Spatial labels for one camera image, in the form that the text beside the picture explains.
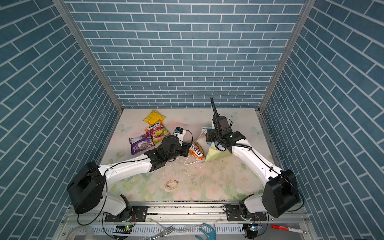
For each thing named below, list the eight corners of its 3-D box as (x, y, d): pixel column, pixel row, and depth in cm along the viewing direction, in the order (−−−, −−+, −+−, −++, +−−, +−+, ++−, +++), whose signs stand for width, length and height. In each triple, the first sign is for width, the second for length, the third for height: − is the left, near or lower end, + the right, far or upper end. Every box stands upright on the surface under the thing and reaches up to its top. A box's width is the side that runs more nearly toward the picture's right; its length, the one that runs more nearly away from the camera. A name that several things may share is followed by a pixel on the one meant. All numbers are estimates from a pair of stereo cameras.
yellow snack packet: (145, 121, 115) (143, 118, 112) (155, 113, 121) (153, 109, 118) (155, 127, 111) (153, 124, 108) (164, 118, 117) (163, 115, 114)
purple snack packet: (133, 155, 97) (131, 151, 94) (131, 141, 104) (128, 138, 101) (155, 147, 101) (153, 144, 98) (151, 134, 108) (150, 131, 104)
